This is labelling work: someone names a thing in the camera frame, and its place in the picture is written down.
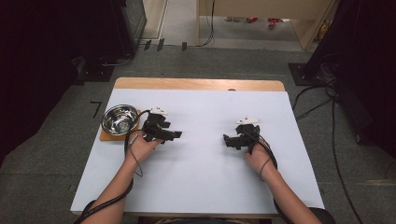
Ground grey floor cable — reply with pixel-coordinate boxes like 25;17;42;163
100;53;134;68

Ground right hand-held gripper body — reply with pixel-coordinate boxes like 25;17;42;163
228;116;262;155

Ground light wooden cabinet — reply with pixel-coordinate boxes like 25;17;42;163
195;0;339;51

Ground wooden coaster board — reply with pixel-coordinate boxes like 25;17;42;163
99;109;142;143

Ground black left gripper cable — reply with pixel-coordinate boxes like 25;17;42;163
74;108;153;224

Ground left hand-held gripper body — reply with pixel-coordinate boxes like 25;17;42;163
141;106;172;143

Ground person's left hand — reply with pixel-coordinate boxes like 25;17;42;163
125;130;163;166

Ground black stand base plate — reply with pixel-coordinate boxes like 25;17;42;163
288;62;336;87
74;55;117;86

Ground wooden table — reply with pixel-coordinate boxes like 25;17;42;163
70;77;326;219

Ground black curtain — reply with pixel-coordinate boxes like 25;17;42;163
306;0;396;160
0;0;127;167

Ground black hanging cable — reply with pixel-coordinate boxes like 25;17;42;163
196;0;217;49

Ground dark glass cabinet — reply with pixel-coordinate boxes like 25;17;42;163
120;0;148;57

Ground person's dark clothing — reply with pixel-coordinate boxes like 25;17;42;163
136;217;275;224

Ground person's right hand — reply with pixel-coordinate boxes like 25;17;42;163
244;139;277;182

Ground stainless steel bowl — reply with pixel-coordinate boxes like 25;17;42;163
101;104;140;136

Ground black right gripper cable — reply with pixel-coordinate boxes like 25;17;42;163
246;129;294;224

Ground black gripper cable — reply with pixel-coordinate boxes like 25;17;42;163
74;108;153;224
246;129;294;224

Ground white table cover sheet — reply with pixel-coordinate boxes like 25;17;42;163
70;88;326;216

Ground long black floor cable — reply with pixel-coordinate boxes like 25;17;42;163
330;92;364;224

